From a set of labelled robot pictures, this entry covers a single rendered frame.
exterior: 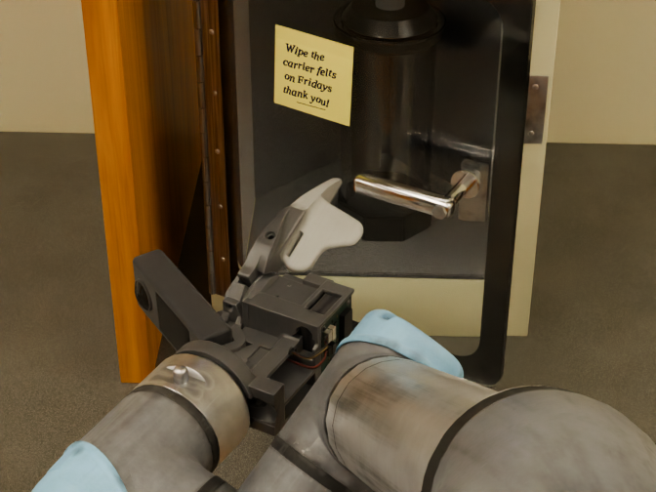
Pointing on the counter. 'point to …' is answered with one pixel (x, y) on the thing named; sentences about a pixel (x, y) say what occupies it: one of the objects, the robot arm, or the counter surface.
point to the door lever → (422, 201)
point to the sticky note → (313, 74)
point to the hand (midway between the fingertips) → (325, 243)
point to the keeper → (537, 96)
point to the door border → (203, 15)
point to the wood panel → (143, 147)
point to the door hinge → (204, 157)
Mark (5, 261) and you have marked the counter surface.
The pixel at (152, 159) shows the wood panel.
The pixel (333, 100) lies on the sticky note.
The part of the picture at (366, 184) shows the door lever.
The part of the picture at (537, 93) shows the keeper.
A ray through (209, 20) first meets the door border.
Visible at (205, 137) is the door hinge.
